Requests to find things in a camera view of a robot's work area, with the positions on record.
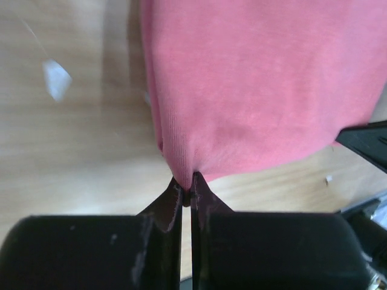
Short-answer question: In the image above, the pink t shirt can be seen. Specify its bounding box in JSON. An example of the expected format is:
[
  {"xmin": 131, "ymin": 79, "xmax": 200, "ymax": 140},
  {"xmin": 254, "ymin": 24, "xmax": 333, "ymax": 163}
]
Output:
[{"xmin": 140, "ymin": 1, "xmax": 386, "ymax": 189}]

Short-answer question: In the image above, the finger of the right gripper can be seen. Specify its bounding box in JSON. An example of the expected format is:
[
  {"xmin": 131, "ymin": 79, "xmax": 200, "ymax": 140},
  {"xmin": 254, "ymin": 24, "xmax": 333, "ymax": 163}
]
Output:
[{"xmin": 335, "ymin": 120, "xmax": 387, "ymax": 173}]

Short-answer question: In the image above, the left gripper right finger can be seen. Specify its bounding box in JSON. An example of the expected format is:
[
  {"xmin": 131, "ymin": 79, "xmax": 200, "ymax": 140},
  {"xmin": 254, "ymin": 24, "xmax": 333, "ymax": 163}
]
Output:
[{"xmin": 190, "ymin": 172, "xmax": 371, "ymax": 289}]

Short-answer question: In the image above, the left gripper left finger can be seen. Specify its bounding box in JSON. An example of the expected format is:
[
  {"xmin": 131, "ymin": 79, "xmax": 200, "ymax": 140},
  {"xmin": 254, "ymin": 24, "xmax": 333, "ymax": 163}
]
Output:
[{"xmin": 1, "ymin": 180, "xmax": 183, "ymax": 289}]

